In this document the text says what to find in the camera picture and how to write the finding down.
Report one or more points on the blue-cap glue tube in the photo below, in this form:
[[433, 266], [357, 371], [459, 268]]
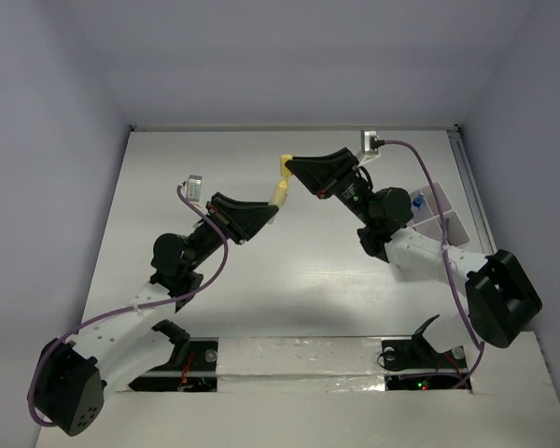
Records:
[[418, 200]]

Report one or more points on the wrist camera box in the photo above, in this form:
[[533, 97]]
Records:
[[192, 188], [370, 145]]

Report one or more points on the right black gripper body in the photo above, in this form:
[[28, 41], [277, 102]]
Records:
[[355, 193]]

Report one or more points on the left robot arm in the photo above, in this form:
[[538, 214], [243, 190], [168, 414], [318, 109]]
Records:
[[78, 372]]

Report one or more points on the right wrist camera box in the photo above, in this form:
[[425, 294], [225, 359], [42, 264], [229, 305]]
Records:
[[370, 145]]

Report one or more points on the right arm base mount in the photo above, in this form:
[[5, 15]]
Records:
[[412, 364]]

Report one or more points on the yellow highlighter cap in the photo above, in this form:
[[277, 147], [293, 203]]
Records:
[[284, 170]]

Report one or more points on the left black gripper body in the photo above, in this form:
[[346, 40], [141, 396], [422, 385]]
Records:
[[213, 207]]

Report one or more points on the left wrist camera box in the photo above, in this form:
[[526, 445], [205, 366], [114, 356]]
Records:
[[192, 188]]

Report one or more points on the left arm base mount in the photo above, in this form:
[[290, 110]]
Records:
[[190, 368]]

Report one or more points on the white divided organizer box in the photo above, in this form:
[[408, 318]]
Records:
[[427, 219]]

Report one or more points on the aluminium side rail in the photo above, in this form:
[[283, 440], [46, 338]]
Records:
[[476, 205]]

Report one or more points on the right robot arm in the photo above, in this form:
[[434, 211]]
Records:
[[385, 235]]

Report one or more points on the yellow highlighter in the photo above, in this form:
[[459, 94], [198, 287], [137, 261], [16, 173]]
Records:
[[280, 193]]

